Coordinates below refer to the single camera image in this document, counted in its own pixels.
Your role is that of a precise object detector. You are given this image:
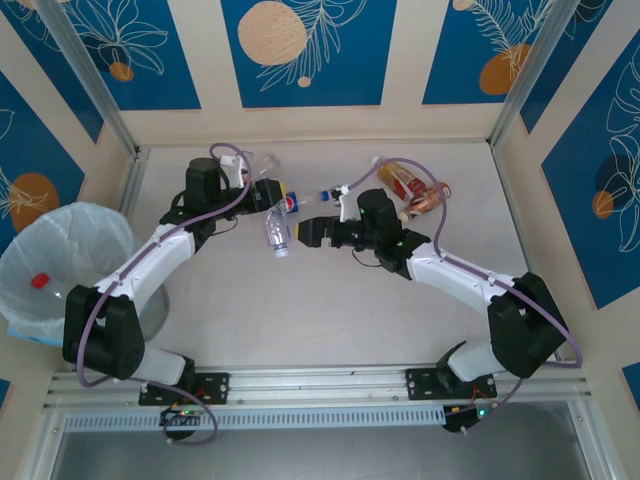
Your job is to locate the white slotted cable duct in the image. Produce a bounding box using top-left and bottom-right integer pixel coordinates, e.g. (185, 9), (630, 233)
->
(62, 405), (449, 432)

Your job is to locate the light blue plastic bag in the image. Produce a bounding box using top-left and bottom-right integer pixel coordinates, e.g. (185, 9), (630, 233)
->
(7, 323), (65, 347)

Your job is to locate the Pepsi bottle with blue cap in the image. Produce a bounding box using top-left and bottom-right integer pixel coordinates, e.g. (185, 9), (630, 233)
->
(272, 188), (334, 214)

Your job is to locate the tea bottle yellow red label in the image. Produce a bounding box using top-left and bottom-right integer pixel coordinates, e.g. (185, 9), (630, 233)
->
(370, 155), (426, 201)

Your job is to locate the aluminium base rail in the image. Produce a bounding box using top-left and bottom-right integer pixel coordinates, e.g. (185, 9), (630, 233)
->
(42, 367), (589, 411)

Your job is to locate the clear bottle with white cap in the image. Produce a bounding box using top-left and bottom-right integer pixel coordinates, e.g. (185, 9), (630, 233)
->
(263, 207), (294, 260)

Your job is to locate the aluminium frame post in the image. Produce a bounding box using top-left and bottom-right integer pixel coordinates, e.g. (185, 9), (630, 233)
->
(487, 0), (589, 146)
(34, 0), (151, 156)

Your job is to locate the clear plastic bottle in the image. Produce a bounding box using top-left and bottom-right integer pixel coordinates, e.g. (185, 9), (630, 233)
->
(247, 152), (282, 181)

